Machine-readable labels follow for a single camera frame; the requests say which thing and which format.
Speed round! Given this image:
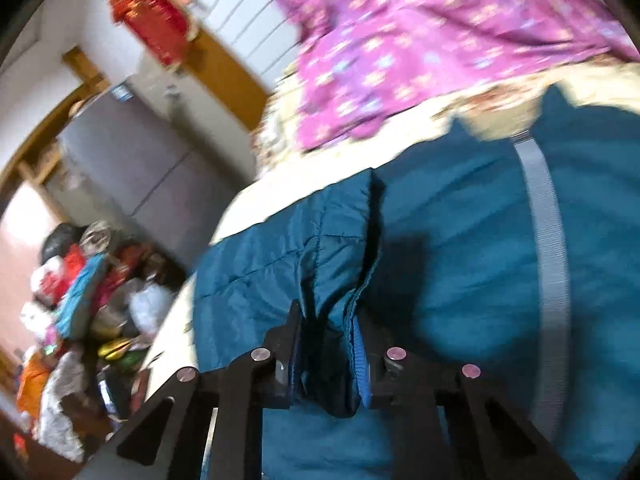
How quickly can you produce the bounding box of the pile of bags and clothes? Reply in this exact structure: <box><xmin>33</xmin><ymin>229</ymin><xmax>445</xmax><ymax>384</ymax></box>
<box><xmin>14</xmin><ymin>220</ymin><xmax>177</xmax><ymax>463</ymax></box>

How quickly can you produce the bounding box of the teal padded jacket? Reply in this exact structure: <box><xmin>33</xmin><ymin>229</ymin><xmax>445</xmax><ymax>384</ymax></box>
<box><xmin>192</xmin><ymin>85</ymin><xmax>640</xmax><ymax>480</ymax></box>

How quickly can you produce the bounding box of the grey refrigerator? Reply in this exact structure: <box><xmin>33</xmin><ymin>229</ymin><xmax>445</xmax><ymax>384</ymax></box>
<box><xmin>56</xmin><ymin>85</ymin><xmax>257</xmax><ymax>272</ymax></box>

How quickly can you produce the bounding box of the brown wooden wall trim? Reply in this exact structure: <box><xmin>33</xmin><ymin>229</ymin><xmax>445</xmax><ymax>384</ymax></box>
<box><xmin>186</xmin><ymin>24</ymin><xmax>272</xmax><ymax>132</ymax></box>

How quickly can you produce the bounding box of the purple floral quilt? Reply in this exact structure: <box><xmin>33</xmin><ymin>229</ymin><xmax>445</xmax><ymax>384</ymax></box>
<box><xmin>247</xmin><ymin>0</ymin><xmax>640</xmax><ymax>155</ymax></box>

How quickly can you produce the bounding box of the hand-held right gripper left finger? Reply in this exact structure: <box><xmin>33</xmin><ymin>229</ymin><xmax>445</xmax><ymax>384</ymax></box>
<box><xmin>84</xmin><ymin>299</ymin><xmax>305</xmax><ymax>480</ymax></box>

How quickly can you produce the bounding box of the red hanging decoration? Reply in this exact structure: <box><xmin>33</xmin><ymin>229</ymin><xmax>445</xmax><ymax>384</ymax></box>
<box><xmin>106</xmin><ymin>0</ymin><xmax>197</xmax><ymax>67</ymax></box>

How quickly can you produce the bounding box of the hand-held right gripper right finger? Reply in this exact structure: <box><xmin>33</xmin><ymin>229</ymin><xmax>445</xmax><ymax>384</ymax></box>
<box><xmin>351</xmin><ymin>310</ymin><xmax>587</xmax><ymax>480</ymax></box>

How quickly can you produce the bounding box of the wooden door frame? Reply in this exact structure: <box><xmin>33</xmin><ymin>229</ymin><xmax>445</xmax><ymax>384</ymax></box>
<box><xmin>0</xmin><ymin>46</ymin><xmax>112</xmax><ymax>201</ymax></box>

